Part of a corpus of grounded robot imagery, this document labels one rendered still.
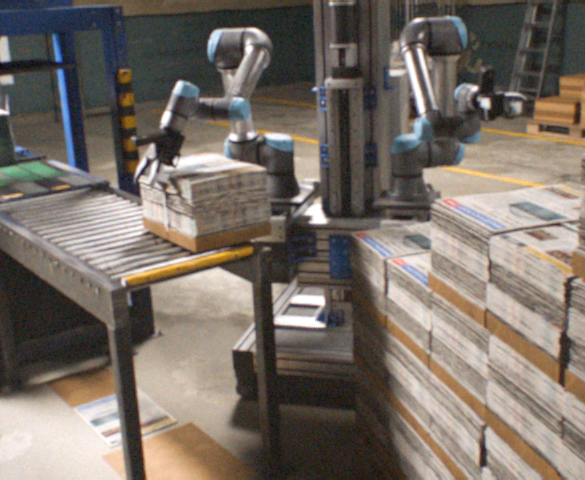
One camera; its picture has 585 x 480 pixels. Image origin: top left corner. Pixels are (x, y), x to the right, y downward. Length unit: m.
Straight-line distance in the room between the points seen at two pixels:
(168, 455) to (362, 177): 1.26
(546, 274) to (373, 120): 1.68
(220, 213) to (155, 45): 9.66
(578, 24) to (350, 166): 7.03
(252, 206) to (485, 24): 8.41
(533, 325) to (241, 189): 1.22
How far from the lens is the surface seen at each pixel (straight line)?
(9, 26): 3.57
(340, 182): 3.19
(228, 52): 3.02
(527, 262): 1.68
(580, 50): 10.00
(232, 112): 2.68
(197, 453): 3.05
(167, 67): 12.26
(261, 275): 2.59
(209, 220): 2.56
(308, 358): 3.19
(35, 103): 11.51
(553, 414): 1.72
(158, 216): 2.77
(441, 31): 2.98
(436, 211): 2.03
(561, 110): 8.85
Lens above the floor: 1.58
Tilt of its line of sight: 17 degrees down
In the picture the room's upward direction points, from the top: 3 degrees counter-clockwise
